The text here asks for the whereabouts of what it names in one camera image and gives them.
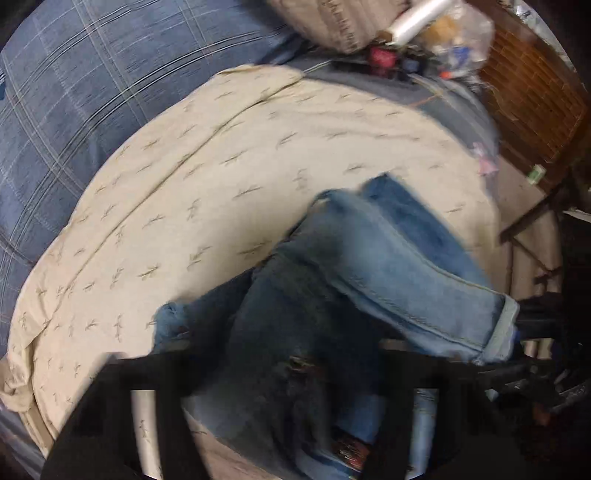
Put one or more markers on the black battery blue label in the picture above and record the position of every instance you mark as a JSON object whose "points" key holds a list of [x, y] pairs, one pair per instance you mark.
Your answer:
{"points": [[414, 65]]}

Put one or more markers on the cream leaf-print sheet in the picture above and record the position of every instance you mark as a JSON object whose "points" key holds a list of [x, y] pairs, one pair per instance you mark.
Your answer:
{"points": [[203, 192]]}

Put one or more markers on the dark wooden chair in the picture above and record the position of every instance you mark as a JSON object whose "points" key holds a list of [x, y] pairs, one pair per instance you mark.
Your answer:
{"points": [[541, 238]]}

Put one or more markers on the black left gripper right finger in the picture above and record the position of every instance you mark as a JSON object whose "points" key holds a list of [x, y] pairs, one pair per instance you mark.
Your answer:
{"points": [[491, 421]]}

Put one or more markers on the white rolled paper tube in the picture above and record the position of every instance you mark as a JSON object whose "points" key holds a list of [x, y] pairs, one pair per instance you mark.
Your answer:
{"points": [[406, 27]]}

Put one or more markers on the blue denim jeans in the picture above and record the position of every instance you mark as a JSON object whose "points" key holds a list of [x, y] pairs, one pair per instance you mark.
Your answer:
{"points": [[291, 348]]}

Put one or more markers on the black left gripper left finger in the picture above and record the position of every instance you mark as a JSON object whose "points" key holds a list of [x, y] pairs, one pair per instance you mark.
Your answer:
{"points": [[98, 440]]}

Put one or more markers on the beige brown patterned pillow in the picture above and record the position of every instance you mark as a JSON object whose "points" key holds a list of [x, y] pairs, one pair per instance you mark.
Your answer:
{"points": [[344, 26]]}

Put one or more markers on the clear plastic bag of items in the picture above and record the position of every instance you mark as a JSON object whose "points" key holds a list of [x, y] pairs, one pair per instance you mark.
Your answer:
{"points": [[458, 41]]}

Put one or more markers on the brown woven headboard panel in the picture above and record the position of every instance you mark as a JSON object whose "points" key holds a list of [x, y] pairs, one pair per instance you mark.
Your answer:
{"points": [[540, 106]]}

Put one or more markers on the black battery red label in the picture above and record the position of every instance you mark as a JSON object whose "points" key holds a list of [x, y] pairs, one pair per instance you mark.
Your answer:
{"points": [[381, 58]]}

